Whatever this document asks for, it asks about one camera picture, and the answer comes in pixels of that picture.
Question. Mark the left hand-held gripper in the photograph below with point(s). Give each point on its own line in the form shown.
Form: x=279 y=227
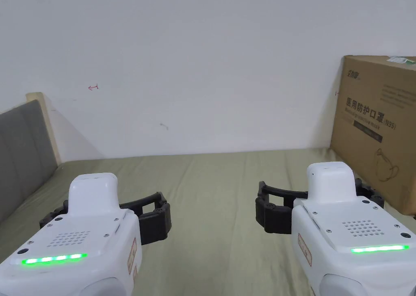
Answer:
x=81 y=237

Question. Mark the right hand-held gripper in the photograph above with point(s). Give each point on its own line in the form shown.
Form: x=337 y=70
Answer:
x=351 y=234

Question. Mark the brown printed cardboard carton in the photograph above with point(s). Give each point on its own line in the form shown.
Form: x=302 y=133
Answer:
x=380 y=127

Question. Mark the grey padded headboard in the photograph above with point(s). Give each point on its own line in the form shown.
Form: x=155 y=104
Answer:
x=22 y=153

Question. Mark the bed with pale green sheet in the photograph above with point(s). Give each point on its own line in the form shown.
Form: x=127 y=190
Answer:
x=208 y=192

